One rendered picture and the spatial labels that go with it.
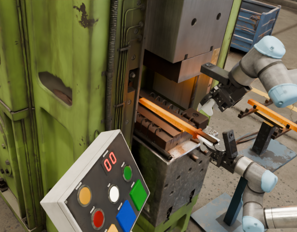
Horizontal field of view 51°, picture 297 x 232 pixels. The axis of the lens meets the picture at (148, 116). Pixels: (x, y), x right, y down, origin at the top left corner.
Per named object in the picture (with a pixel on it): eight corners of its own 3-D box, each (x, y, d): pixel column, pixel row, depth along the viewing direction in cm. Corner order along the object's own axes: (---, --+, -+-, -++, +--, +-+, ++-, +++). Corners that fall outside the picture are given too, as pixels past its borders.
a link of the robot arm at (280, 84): (319, 90, 84) (297, 58, 88) (289, 96, 79) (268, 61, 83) (298, 105, 90) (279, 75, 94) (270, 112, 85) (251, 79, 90)
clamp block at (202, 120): (206, 128, 160) (209, 117, 156) (196, 134, 155) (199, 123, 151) (189, 117, 166) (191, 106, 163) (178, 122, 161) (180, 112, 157)
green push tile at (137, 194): (147, 195, 110) (139, 179, 107) (139, 211, 105) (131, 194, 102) (143, 195, 111) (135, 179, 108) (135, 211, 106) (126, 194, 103)
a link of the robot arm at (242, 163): (246, 166, 120) (256, 157, 125) (235, 159, 123) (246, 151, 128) (240, 180, 124) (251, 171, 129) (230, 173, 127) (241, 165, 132)
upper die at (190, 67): (208, 71, 132) (213, 50, 127) (177, 83, 120) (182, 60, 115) (141, 37, 155) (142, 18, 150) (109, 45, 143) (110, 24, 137)
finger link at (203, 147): (191, 146, 138) (208, 157, 134) (194, 136, 135) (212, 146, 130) (195, 143, 140) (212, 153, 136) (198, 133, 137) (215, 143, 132)
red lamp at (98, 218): (107, 223, 89) (108, 213, 87) (94, 232, 86) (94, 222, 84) (101, 216, 91) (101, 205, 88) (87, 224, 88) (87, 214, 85)
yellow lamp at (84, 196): (95, 200, 86) (95, 189, 83) (80, 209, 83) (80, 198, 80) (88, 193, 87) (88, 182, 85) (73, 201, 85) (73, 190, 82)
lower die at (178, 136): (192, 136, 152) (195, 122, 148) (164, 153, 140) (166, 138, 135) (134, 98, 175) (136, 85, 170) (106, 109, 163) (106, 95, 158)
